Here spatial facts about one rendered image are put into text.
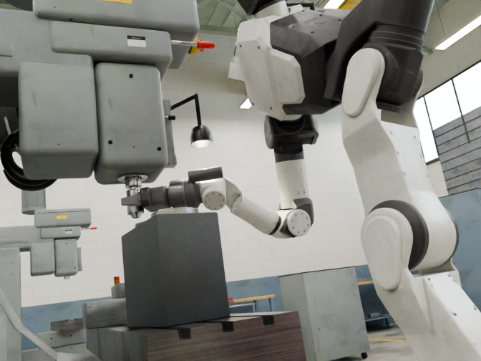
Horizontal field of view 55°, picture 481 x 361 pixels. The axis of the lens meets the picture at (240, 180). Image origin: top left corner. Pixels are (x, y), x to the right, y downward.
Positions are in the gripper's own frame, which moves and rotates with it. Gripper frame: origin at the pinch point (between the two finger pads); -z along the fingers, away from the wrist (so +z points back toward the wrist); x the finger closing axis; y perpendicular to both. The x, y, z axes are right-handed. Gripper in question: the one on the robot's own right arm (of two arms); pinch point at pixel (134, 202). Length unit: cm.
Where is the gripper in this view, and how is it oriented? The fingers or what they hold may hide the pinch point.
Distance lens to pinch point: 134.6
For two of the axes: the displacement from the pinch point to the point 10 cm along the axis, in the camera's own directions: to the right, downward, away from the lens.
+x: -0.6, -2.3, -9.7
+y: 1.4, 9.6, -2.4
